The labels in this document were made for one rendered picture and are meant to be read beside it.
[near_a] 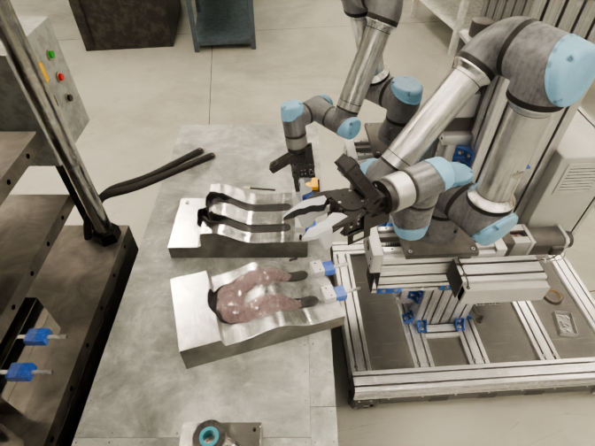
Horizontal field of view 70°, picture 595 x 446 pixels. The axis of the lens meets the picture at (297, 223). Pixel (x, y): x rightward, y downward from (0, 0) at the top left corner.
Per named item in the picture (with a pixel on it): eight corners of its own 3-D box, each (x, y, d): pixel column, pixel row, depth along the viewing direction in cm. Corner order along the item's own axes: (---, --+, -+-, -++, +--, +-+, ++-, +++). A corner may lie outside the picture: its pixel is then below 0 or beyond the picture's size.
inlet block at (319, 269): (344, 263, 149) (345, 253, 146) (350, 273, 146) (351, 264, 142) (309, 272, 147) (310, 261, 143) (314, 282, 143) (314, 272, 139)
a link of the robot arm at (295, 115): (309, 100, 135) (289, 110, 131) (312, 131, 142) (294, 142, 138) (293, 96, 140) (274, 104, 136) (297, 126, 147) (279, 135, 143)
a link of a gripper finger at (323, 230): (314, 265, 74) (348, 240, 79) (313, 241, 71) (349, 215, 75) (302, 257, 76) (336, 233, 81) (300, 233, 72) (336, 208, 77)
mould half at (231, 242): (305, 209, 173) (306, 183, 163) (307, 257, 155) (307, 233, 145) (184, 209, 173) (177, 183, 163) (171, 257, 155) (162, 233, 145)
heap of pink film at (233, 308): (289, 269, 144) (288, 254, 138) (305, 311, 132) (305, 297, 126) (212, 288, 138) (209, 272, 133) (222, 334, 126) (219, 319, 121)
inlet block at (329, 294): (356, 287, 142) (358, 277, 138) (362, 298, 139) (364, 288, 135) (320, 296, 139) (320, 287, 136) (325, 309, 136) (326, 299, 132)
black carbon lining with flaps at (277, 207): (290, 206, 164) (290, 188, 157) (290, 237, 152) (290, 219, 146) (201, 206, 164) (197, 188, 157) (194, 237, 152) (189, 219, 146)
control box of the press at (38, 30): (159, 280, 246) (57, 16, 141) (147, 325, 225) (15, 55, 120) (122, 280, 246) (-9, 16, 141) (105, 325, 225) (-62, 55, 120)
